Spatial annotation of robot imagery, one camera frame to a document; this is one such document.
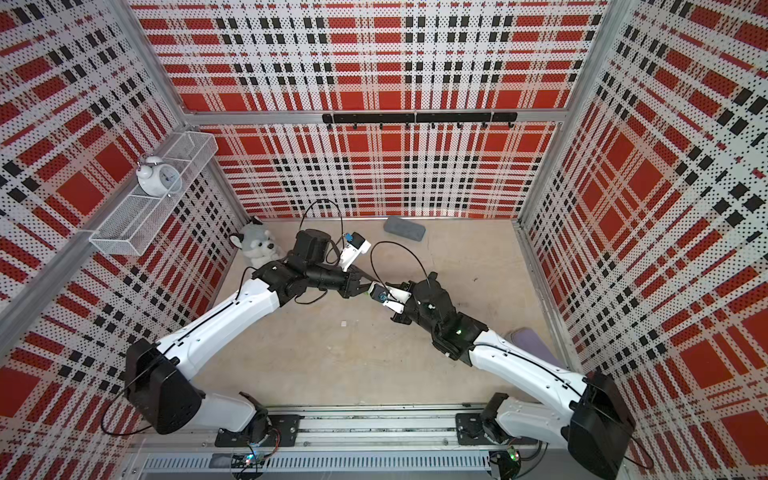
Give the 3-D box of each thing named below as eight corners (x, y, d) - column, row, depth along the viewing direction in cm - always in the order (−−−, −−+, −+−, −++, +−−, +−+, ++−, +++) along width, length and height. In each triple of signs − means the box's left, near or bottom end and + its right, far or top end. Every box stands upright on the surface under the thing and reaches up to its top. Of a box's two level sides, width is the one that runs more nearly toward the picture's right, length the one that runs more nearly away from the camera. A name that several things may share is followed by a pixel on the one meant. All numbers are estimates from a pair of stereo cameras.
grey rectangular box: (382, 232, 122) (381, 225, 119) (389, 220, 126) (389, 213, 123) (418, 244, 117) (419, 237, 114) (425, 231, 122) (426, 225, 119)
